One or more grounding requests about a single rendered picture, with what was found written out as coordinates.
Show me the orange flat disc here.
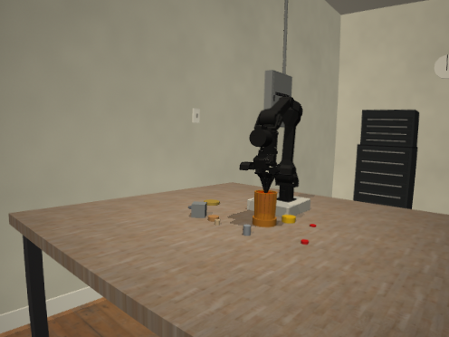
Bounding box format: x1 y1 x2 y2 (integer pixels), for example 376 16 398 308
208 215 219 222

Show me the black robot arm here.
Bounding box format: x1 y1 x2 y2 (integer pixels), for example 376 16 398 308
249 97 302 202

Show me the yellow round disc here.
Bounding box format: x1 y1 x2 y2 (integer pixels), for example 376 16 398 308
204 199 220 206

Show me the grey cylinder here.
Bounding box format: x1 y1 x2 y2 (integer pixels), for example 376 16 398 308
243 225 251 236

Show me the short yellow cylinder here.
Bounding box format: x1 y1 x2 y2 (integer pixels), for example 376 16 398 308
282 215 296 224

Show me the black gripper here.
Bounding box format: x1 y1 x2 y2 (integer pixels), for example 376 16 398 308
240 147 296 193

